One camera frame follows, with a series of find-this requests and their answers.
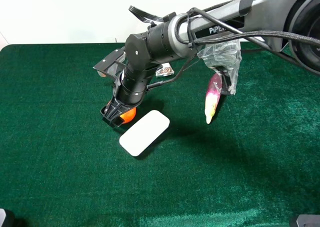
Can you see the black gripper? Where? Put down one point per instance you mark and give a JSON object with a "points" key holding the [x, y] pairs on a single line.
{"points": [[114, 99]]}

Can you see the orange mandarin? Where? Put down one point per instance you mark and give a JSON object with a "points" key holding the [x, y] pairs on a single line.
{"points": [[128, 115]]}

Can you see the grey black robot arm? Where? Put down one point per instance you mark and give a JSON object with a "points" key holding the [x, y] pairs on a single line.
{"points": [[290, 29]]}

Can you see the white rectangular plate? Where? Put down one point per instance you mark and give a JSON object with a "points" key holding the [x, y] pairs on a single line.
{"points": [[144, 132]]}

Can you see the clear wrapped snack packet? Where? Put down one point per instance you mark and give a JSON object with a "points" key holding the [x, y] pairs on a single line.
{"points": [[164, 72]]}

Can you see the pink white radish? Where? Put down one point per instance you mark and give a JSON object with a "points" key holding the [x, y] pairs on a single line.
{"points": [[212, 97]]}

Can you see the clear plastic bag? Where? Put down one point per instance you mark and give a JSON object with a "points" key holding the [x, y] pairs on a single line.
{"points": [[224, 58]]}

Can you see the dark green felt mat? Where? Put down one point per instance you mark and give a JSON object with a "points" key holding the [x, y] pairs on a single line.
{"points": [[256, 165]]}

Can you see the black device bottom left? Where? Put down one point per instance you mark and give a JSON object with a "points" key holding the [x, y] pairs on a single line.
{"points": [[7, 218]]}

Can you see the black device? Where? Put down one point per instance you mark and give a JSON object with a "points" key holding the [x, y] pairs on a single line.
{"points": [[7, 218], [305, 220]]}

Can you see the black device bottom right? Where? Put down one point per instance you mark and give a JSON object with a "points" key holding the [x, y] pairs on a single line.
{"points": [[305, 220]]}

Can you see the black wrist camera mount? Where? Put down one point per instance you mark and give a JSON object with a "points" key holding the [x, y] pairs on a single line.
{"points": [[113, 65]]}

